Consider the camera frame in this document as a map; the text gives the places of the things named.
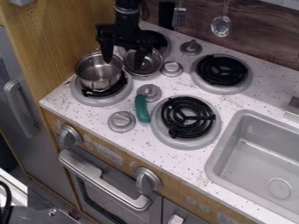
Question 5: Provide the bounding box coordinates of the tap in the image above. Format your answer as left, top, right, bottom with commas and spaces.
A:
282, 95, 299, 123

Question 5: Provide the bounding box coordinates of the silver strainer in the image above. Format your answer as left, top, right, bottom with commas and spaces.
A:
210, 0, 234, 39

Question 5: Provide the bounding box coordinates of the silver pot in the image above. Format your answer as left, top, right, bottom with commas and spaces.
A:
73, 51, 124, 92

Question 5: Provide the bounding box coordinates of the silver spatula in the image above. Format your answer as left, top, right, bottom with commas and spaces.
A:
170, 0, 189, 28

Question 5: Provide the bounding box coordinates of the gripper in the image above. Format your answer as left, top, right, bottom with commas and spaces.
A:
94, 24, 157, 71

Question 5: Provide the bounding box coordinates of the toy stove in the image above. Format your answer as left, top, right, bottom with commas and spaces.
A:
68, 29, 254, 151

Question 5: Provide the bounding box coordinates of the grey toy fridge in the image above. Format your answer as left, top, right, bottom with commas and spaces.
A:
0, 25, 80, 207

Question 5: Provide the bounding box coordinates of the toy sink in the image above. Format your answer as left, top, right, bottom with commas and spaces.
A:
204, 108, 299, 224

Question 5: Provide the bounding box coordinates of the green toy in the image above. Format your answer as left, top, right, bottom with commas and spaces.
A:
134, 93, 152, 123

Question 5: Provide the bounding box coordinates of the black tool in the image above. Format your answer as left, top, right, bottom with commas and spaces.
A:
157, 1, 177, 31

